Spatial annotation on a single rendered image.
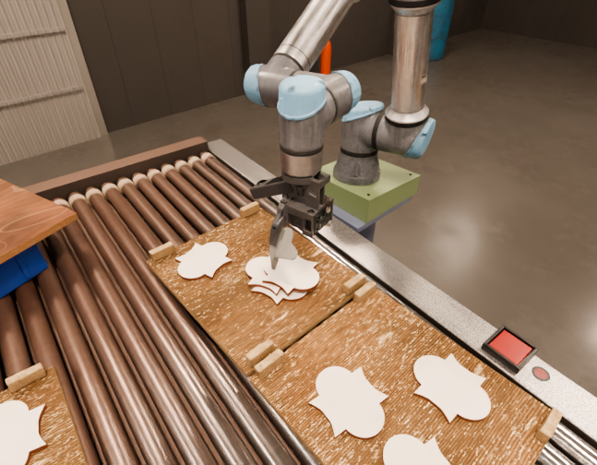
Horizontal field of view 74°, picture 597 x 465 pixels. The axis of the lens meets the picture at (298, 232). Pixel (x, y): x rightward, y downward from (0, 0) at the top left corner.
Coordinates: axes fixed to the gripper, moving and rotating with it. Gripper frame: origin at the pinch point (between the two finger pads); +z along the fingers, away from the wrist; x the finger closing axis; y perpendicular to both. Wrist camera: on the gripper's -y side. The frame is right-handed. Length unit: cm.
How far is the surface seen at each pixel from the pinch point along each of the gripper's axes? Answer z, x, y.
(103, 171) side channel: 9, 4, -79
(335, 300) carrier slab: 10.5, 1.3, 10.6
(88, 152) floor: 104, 95, -291
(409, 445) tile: 9.5, -18.3, 36.1
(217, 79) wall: 81, 251, -286
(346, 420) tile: 9.5, -20.7, 26.1
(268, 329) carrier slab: 10.5, -13.4, 3.8
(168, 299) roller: 12.0, -19.2, -20.7
